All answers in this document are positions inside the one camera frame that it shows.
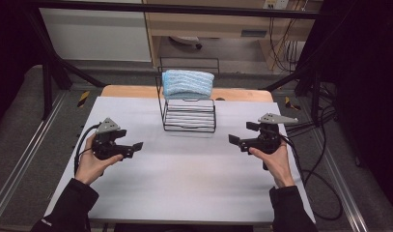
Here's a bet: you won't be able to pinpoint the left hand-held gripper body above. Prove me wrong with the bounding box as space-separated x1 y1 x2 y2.
91 117 128 161

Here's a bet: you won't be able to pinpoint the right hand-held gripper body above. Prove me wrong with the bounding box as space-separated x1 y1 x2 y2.
255 112 299 156

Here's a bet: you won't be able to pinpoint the black wire rack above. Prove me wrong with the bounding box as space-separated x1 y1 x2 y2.
154 56 221 134

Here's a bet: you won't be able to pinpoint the blue striped towel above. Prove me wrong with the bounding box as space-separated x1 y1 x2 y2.
161 69 215 102

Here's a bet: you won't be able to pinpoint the person's left hand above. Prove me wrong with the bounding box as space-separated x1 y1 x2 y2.
74 132 125 187

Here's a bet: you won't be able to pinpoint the person's right hand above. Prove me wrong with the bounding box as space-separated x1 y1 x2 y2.
248 140 296 189

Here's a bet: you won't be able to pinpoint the yellow black tape marker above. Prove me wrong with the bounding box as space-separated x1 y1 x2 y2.
76 90 91 109
283 96 302 112

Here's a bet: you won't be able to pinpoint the white table cover board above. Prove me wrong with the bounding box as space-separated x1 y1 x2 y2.
43 96 317 225

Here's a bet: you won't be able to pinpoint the white cabinet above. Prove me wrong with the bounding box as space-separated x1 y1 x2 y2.
39 7 153 63

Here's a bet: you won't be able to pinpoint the light wooden desk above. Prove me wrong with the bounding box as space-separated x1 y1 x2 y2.
142 0 324 72

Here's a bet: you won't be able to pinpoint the office chair base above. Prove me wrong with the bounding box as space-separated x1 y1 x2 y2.
168 35 204 50

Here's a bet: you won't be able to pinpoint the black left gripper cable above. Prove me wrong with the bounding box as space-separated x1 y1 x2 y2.
73 123 102 177

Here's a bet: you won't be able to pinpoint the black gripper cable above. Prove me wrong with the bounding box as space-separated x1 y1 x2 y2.
280 134 344 222
73 123 102 177

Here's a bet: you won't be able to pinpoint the black floor cables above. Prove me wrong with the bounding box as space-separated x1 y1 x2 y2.
284 80 338 138

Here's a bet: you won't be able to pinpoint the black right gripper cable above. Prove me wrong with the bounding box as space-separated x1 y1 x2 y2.
280 134 344 222

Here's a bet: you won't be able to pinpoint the hanging black cables bundle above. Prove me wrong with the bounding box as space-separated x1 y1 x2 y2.
267 14 303 73

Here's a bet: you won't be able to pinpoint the aluminium floor rail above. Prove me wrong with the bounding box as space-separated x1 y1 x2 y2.
308 127 370 232
0 91 69 221

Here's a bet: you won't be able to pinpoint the black metal frame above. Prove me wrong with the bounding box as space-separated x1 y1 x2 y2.
21 0 338 127

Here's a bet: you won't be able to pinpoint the white wall socket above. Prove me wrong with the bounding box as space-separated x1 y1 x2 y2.
263 0 291 11

